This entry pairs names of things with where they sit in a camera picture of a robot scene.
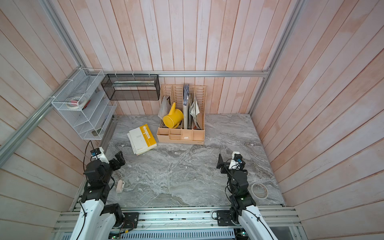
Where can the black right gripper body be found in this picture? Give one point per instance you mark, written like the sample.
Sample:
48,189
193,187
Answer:
232,175

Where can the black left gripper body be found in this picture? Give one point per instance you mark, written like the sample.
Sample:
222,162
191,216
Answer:
106,177

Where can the cream lined notebook with holes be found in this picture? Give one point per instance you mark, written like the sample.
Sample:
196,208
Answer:
141,139

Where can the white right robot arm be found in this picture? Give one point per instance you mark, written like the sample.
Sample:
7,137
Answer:
244,211

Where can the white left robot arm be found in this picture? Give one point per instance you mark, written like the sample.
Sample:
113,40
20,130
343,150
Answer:
96,218

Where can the clear tape roll on table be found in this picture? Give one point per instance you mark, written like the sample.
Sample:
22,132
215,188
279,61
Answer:
259,191

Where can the illustrated book in organizer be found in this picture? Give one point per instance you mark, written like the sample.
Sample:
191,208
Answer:
194,112

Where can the yellow plastic watering can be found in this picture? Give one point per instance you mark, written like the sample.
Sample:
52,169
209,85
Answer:
173,119

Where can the peach plastic desk organizer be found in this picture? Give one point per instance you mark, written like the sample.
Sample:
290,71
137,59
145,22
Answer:
179,135

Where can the tape roll on shelf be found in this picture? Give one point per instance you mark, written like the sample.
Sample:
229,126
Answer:
76,102

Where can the grey folder in organizer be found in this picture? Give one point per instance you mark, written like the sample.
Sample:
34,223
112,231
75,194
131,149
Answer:
165,107

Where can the grey-green book in organizer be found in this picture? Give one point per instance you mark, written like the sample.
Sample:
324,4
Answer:
186,106

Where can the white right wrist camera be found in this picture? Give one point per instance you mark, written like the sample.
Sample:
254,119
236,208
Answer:
237,162

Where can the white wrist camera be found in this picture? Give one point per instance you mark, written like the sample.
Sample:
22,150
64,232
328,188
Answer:
237,162
98,154

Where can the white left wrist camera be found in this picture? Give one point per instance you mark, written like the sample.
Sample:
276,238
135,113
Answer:
98,154

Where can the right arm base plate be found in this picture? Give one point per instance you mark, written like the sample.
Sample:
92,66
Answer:
227,218

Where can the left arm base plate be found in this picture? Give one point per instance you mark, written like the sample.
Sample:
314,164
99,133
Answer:
130,221

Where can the white wire wall shelf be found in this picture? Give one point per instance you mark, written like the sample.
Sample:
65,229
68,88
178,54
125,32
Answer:
91,122

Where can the black mesh wall basket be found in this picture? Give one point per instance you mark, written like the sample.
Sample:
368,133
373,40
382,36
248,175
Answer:
131,87

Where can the aluminium frame rail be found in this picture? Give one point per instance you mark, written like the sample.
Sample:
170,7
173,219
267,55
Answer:
183,74

